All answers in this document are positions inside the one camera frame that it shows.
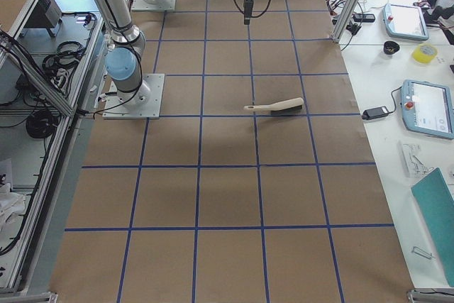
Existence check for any beige hand brush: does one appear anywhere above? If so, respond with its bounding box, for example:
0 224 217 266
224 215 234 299
243 97 304 116

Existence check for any far teach pendant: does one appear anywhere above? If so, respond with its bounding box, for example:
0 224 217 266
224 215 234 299
382 3 429 41

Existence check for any teach pendant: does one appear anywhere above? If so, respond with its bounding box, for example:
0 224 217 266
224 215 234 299
382 3 429 41
401 79 453 140

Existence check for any black power adapter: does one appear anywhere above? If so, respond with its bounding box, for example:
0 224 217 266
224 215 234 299
361 106 390 121

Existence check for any yellow tape roll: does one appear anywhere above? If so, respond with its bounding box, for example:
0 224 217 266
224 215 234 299
411 43 438 64

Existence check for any grey control box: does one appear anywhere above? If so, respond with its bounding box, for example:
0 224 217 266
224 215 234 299
24 0 62 38

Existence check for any near teach pendant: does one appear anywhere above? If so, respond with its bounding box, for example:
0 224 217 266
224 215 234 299
401 79 453 140

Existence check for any clear plastic packet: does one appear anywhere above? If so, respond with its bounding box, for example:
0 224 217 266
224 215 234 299
399 142 434 178

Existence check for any teal board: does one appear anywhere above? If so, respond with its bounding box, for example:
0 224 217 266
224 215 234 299
411 168 453 287

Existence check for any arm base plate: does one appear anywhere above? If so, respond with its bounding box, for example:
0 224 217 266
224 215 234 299
102 74 165 119
131 0 176 12

